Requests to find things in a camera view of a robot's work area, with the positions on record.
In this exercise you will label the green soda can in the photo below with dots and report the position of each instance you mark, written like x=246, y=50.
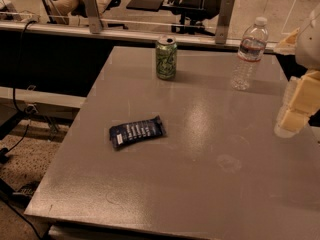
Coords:
x=166, y=57

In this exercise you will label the clear plastic water bottle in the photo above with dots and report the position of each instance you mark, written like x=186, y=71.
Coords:
x=249, y=54

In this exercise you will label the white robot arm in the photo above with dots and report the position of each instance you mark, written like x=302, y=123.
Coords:
x=307, y=53

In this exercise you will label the left metal bracket post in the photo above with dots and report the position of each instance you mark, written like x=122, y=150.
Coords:
x=95, y=25

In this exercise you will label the black office chair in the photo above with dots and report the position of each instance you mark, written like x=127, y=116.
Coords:
x=192, y=13

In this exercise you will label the metal barrier rail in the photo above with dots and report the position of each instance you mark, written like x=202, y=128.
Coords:
x=129, y=36

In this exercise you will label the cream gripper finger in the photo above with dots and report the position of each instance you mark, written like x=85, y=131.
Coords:
x=301, y=100
x=287, y=46

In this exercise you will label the dark blue snack bar wrapper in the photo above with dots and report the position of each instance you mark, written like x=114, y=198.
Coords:
x=128, y=133

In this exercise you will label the metal bracket post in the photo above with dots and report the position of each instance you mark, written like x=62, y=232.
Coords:
x=224, y=18
x=95, y=25

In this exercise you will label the right metal bracket post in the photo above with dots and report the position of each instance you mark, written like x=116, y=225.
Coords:
x=224, y=18

